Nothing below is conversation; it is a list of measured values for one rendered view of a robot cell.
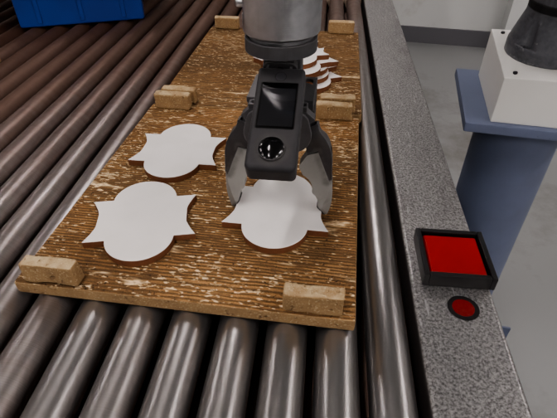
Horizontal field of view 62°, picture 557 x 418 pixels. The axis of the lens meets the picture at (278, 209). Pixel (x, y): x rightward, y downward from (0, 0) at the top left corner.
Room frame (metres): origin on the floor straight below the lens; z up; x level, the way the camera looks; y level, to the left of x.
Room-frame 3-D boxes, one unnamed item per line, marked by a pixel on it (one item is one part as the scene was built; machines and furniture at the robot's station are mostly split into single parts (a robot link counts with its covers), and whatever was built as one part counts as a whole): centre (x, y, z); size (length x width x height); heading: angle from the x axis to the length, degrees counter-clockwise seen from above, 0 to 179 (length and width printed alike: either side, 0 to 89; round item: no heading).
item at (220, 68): (0.91, 0.01, 0.93); 0.41 x 0.35 x 0.02; 173
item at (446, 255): (0.37, -0.20, 0.92); 0.06 x 0.06 x 0.01; 84
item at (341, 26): (1.09, -0.14, 0.95); 0.06 x 0.02 x 0.03; 83
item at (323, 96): (0.70, -0.10, 0.95); 0.06 x 0.02 x 0.03; 83
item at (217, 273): (0.50, 0.07, 0.93); 0.41 x 0.35 x 0.02; 172
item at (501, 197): (0.88, -0.52, 0.44); 0.38 x 0.38 x 0.87; 77
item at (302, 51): (0.46, 0.00, 1.08); 0.09 x 0.08 x 0.12; 172
